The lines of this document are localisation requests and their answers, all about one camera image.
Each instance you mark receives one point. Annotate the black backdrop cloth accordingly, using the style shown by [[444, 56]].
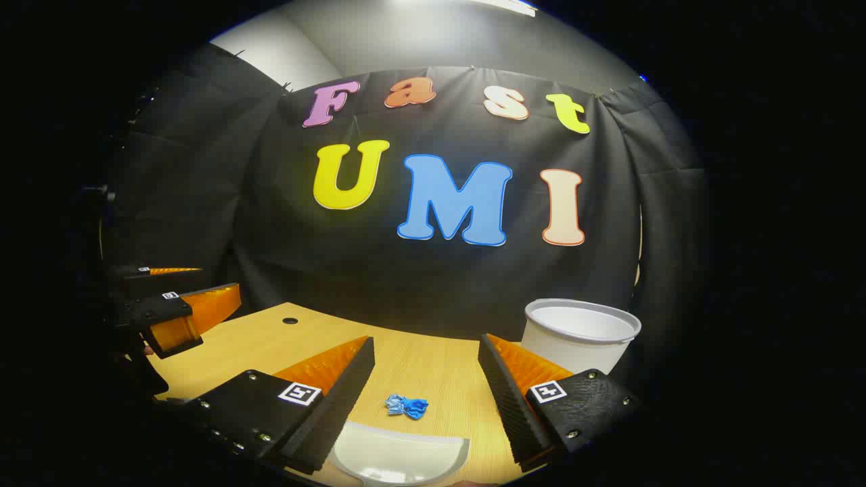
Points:
[[433, 284]]

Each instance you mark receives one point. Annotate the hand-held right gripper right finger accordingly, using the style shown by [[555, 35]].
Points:
[[507, 406]]

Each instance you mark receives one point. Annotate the wooden desktop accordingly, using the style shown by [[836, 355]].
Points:
[[419, 365]]

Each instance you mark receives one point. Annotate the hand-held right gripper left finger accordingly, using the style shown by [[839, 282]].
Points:
[[338, 399]]

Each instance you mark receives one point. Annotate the pale blue paper ball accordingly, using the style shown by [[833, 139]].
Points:
[[394, 404]]

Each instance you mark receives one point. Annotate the grey plastic dustpan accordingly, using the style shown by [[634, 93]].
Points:
[[399, 453]]

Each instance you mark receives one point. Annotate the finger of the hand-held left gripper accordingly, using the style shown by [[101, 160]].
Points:
[[135, 281], [149, 312]]

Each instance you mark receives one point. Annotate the white ribbed garbage bin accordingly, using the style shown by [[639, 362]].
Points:
[[575, 345]]

